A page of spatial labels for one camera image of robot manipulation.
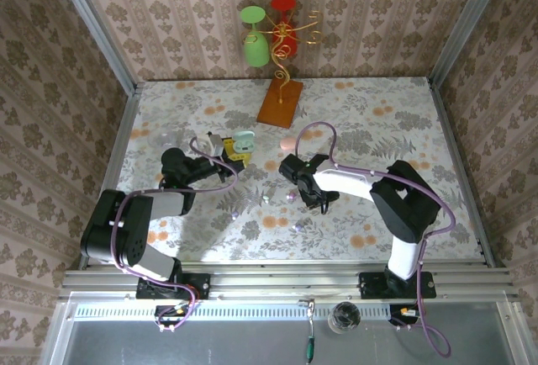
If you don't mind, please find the floral patterned table cover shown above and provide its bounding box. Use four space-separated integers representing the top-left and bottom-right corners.
83 77 487 263

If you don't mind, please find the green plastic wine glass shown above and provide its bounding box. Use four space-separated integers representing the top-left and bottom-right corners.
239 5 271 68

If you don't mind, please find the clear glass jar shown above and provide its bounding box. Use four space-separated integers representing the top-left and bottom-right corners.
327 301 361 335

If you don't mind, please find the small black connector box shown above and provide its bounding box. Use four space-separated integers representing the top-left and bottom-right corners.
154 304 193 328
388 304 421 327

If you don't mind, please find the red plastic wine glass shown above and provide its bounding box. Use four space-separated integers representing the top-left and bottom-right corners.
270 0 298 61

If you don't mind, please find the grey metal tray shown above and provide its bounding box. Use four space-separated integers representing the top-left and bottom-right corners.
40 291 530 365

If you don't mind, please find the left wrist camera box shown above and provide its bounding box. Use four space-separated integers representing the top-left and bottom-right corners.
196 130 224 159

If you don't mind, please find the gold wire wooden-base glass stand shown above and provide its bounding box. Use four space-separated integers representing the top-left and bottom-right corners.
240 8 325 130

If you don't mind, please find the aluminium table side rail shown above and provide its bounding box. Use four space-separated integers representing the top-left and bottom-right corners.
98 82 144 198
427 77 508 267

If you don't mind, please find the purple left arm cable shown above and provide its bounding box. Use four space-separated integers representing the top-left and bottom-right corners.
109 136 240 333

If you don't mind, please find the green-handled ratchet tool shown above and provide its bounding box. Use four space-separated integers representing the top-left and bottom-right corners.
297 297 317 364

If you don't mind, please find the aluminium corner post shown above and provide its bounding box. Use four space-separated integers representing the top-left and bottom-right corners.
48 0 140 95
428 0 514 87

